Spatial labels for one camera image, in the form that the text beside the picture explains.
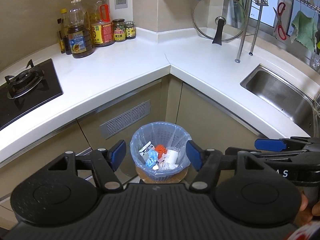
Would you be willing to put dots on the black gas stove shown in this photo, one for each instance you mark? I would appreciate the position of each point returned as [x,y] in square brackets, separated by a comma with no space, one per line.
[29,89]

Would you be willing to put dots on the glass pot lid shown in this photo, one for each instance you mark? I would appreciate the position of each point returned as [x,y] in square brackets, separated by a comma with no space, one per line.
[220,21]

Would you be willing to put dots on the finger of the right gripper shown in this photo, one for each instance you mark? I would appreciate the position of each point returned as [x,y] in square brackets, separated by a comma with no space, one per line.
[233,151]
[273,145]

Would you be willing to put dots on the blue face mask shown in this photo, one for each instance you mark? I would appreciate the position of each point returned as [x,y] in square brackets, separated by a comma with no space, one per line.
[152,158]

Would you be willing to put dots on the white tissue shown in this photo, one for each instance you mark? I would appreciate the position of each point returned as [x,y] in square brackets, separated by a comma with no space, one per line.
[167,166]

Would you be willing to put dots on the large dark oil bottle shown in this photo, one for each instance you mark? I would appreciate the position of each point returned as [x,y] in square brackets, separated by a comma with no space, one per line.
[79,30]

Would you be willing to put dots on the white paper roll green end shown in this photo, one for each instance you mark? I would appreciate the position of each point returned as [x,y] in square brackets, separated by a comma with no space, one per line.
[171,156]

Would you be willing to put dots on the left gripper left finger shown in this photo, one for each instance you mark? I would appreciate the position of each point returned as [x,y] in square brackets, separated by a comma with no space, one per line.
[104,164]

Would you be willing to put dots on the red handled scissors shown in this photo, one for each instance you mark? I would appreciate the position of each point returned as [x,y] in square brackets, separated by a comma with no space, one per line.
[278,29]

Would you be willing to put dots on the round wooden stool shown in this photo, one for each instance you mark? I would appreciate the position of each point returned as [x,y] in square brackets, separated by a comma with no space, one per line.
[167,179]

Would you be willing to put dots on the blue lined trash bin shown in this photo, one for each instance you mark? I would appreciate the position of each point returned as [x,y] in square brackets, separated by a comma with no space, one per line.
[169,135]

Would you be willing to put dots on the small yellow cap bottle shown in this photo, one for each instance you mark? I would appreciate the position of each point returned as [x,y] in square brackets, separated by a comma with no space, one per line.
[64,30]

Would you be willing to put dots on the white green medicine box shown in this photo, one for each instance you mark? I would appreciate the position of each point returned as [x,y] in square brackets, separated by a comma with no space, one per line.
[142,153]

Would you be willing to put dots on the person right hand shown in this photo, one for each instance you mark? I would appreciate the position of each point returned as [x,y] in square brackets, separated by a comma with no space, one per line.
[306,213]

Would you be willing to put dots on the stainless steel sink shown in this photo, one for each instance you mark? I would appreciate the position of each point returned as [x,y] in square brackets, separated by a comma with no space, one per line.
[283,96]

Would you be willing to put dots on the soybean paste jar black lid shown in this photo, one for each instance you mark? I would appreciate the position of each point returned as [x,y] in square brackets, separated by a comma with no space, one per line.
[119,30]

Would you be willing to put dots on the grey cabinet vent grille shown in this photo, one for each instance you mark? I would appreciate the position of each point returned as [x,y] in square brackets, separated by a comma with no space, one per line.
[124,120]

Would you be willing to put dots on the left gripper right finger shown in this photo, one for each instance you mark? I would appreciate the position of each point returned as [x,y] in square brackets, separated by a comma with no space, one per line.
[206,163]

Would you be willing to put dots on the oil bottle red handle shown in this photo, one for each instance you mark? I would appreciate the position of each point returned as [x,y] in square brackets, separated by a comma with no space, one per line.
[101,24]

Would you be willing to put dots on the orange mesh net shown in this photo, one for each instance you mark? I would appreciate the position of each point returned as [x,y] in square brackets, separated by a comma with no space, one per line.
[161,150]

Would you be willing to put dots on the dark soy sauce bottle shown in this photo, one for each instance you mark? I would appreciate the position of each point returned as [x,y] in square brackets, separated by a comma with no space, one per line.
[60,37]

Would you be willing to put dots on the green dish cloth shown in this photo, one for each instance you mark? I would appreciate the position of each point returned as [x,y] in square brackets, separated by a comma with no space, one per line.
[304,31]

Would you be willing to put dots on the checkered lid sauce jar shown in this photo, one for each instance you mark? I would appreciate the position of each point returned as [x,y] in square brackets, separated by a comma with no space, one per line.
[130,30]

